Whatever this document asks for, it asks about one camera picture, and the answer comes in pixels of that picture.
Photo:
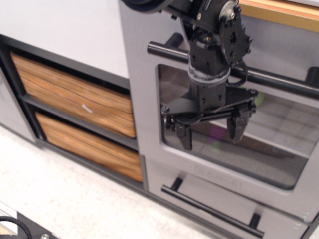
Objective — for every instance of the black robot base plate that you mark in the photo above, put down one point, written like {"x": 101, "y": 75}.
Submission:
{"x": 37, "y": 231}

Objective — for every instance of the green toy apple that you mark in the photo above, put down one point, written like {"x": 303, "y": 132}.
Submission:
{"x": 260, "y": 98}

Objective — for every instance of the grey oven door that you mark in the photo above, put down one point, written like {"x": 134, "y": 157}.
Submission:
{"x": 276, "y": 163}

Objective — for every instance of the lower wood-pattern storage bin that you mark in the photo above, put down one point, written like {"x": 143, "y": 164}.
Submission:
{"x": 111, "y": 155}

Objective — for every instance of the upper wood-pattern storage bin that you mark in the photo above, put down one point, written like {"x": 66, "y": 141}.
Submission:
{"x": 95, "y": 104}

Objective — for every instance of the wooden countertop edge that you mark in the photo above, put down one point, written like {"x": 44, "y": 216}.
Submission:
{"x": 285, "y": 12}

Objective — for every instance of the black oven door handle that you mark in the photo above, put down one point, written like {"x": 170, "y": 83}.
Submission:
{"x": 308, "y": 88}

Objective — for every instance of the white toy kitchen cabinet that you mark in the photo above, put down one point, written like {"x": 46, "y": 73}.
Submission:
{"x": 83, "y": 37}

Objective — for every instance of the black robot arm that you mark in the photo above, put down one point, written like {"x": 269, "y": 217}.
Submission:
{"x": 218, "y": 43}

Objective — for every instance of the wood-pattern storage bin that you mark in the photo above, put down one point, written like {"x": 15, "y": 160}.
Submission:
{"x": 111, "y": 155}
{"x": 95, "y": 104}

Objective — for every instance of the grey bottom drawer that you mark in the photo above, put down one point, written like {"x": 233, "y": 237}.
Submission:
{"x": 274, "y": 224}

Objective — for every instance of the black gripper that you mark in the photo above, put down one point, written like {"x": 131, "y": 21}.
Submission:
{"x": 206, "y": 102}

